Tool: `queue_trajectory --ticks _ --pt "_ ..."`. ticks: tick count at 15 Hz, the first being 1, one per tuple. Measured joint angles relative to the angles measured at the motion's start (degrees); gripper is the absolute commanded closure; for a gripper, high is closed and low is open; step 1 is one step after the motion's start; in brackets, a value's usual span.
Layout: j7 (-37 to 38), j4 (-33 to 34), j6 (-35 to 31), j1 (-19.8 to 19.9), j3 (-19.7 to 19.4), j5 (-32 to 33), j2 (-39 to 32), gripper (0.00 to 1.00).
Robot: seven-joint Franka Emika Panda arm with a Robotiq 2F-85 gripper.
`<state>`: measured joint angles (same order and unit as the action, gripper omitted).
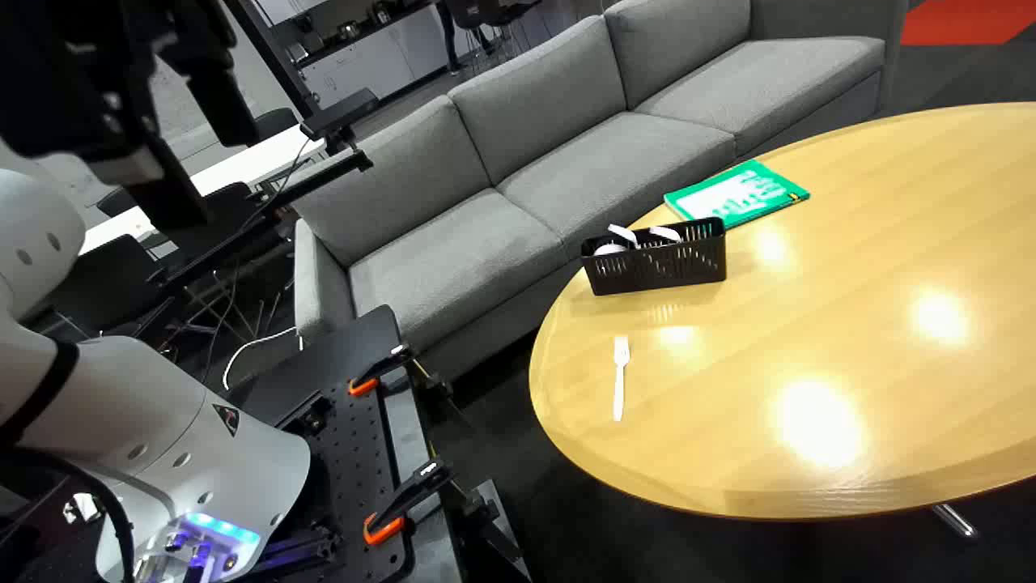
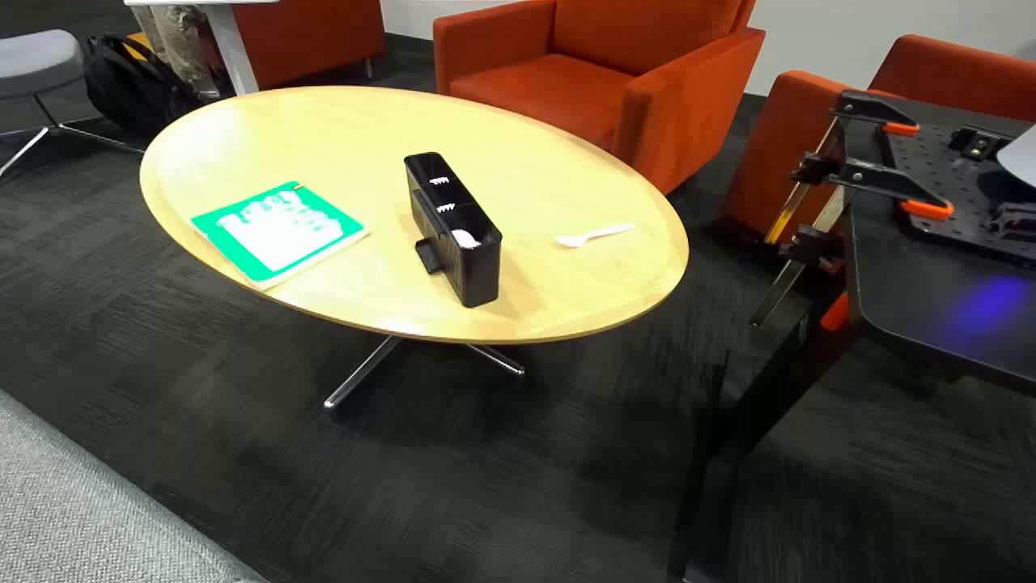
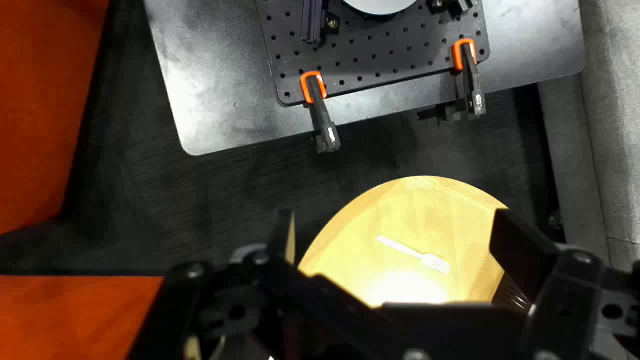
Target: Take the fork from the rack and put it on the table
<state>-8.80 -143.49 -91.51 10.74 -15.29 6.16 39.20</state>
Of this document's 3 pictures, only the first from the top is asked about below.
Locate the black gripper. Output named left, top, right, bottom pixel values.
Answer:
left=0, top=0, right=265, bottom=232

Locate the black perforated cutlery rack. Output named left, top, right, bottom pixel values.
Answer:
left=581, top=216, right=730, bottom=297

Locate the white desk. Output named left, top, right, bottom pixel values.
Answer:
left=79, top=123, right=327, bottom=256

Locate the black office chair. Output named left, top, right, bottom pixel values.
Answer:
left=257, top=105, right=302, bottom=142

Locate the black shelving unit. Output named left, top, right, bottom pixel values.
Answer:
left=224, top=0, right=458, bottom=123

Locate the black flat board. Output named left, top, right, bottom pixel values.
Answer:
left=231, top=306, right=407, bottom=432

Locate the black clamp with orange tip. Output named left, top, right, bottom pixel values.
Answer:
left=347, top=344, right=458, bottom=402
left=361, top=460, right=481, bottom=547

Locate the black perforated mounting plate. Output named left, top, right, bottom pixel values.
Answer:
left=283, top=384, right=531, bottom=583

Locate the grey fabric sofa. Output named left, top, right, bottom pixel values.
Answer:
left=288, top=0, right=909, bottom=384

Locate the green and white book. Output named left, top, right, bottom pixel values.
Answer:
left=660, top=160, right=813, bottom=232

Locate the metal table foot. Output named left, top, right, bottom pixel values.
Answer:
left=929, top=498, right=981, bottom=540

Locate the black camera on stand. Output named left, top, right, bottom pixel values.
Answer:
left=252, top=89, right=381, bottom=214

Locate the white cable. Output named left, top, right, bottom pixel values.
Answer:
left=221, top=323, right=302, bottom=397

